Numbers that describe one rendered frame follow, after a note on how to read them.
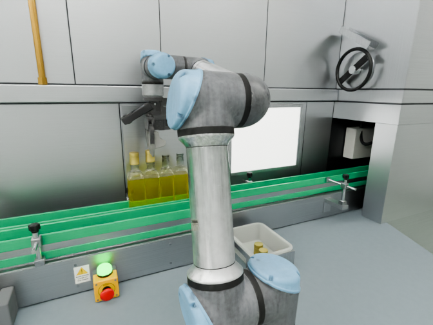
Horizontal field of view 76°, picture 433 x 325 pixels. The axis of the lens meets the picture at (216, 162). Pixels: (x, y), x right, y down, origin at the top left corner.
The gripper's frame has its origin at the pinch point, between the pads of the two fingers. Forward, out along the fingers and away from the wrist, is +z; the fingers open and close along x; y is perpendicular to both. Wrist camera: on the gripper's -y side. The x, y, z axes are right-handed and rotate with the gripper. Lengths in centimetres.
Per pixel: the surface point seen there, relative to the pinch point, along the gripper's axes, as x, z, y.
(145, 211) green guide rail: -6.2, 20.4, -3.6
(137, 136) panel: 12.2, -4.3, -2.4
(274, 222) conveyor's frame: -5, 37, 55
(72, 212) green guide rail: 2.9, 20.5, -28.0
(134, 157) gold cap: -1.7, 1.2, -5.7
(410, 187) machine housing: -20, 24, 126
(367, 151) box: 11, 12, 132
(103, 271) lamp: -21.1, 31.1, -19.6
